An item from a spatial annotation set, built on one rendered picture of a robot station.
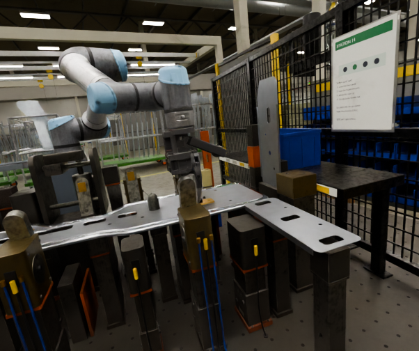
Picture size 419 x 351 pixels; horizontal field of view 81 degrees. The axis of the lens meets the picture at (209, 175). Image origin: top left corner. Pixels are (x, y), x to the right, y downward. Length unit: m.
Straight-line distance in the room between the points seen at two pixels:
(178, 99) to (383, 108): 0.59
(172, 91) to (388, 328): 0.78
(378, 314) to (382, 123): 0.52
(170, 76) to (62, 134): 0.80
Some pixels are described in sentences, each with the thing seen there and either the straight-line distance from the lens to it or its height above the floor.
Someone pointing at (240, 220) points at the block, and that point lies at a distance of 0.64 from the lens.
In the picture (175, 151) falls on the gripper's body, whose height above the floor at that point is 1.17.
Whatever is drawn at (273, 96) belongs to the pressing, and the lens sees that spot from 0.79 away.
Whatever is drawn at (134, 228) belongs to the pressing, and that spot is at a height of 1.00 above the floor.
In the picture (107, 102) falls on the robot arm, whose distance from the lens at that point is 0.67.
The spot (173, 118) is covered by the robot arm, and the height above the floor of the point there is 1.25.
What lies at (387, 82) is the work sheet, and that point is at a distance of 0.88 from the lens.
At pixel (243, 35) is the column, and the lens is 8.79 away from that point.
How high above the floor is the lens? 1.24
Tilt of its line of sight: 13 degrees down
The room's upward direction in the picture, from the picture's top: 7 degrees counter-clockwise
